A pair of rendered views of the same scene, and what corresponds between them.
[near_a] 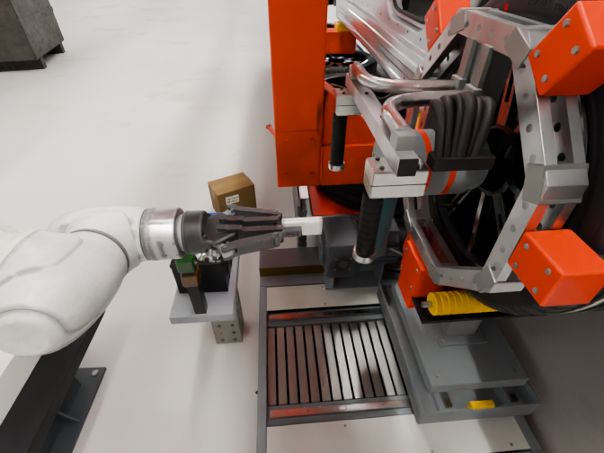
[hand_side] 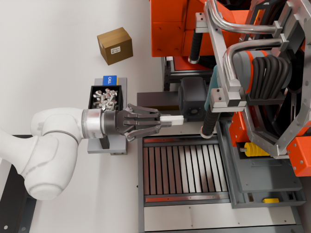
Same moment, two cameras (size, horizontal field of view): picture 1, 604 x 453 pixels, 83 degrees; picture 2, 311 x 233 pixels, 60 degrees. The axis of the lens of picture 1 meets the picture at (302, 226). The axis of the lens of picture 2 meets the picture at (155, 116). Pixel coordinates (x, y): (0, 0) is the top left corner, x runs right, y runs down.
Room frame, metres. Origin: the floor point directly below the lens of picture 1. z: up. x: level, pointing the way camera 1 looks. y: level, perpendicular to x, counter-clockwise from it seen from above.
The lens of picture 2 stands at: (0.01, 0.03, 1.52)
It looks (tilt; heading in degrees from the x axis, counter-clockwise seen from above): 56 degrees down; 2
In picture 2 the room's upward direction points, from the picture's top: straight up
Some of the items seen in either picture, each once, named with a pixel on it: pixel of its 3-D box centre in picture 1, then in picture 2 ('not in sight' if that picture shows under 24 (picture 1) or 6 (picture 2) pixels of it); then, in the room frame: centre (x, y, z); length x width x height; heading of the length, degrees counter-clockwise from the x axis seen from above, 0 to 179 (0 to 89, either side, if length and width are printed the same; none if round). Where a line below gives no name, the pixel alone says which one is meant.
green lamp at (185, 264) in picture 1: (186, 261); not in sight; (0.56, 0.27, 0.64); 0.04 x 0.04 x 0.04; 5
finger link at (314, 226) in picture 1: (302, 227); (171, 121); (0.46, 0.00, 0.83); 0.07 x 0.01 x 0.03; 95
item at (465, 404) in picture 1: (445, 339); (256, 160); (0.67, -0.51, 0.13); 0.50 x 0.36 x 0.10; 5
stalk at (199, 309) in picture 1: (194, 285); (102, 135); (0.56, 0.27, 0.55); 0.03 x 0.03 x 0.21; 5
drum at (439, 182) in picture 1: (426, 163); (251, 72); (0.65, -0.27, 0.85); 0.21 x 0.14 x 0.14; 95
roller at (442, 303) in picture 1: (477, 300); (275, 148); (0.55, -0.45, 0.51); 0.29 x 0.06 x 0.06; 95
